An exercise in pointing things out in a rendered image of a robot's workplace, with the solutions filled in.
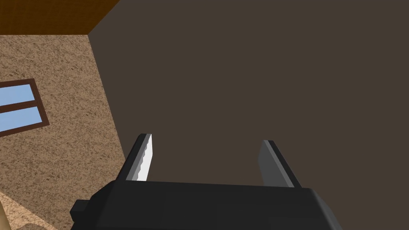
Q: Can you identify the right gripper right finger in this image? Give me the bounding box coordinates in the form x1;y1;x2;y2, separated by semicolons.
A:
257;139;302;188

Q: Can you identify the brown framed window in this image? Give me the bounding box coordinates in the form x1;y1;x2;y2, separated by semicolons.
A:
0;78;50;138

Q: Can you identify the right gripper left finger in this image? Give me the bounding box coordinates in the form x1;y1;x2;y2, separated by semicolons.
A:
115;133;153;182

